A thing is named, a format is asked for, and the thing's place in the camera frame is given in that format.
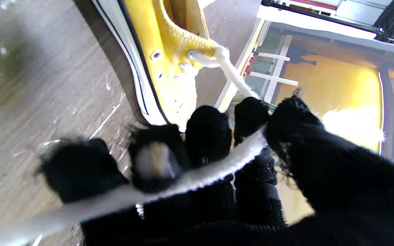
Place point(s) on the white pampas grass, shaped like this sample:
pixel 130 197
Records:
pixel 354 124

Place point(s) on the short white slanted slat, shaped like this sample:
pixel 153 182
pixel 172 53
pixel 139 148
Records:
pixel 273 56

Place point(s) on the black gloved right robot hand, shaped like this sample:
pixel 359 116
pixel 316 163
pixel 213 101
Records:
pixel 337 184

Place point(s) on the long white spread shoelace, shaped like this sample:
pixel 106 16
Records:
pixel 200 177

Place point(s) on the yellow sneaker with spread lace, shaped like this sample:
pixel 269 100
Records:
pixel 156 30

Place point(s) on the long white slanted slat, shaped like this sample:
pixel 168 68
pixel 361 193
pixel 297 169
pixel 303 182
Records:
pixel 274 78

